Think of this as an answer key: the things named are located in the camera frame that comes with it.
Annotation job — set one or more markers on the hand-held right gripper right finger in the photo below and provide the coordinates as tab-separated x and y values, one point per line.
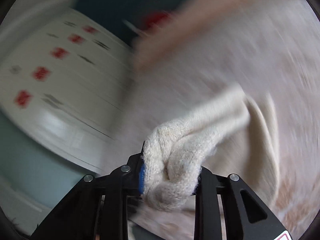
207	190

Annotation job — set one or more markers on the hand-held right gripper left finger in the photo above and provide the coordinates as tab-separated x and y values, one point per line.
141	180

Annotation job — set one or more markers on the bed with floral bedspread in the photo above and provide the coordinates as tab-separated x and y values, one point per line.
225	67

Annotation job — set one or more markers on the pink duvet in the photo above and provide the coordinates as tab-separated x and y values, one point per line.
200	22

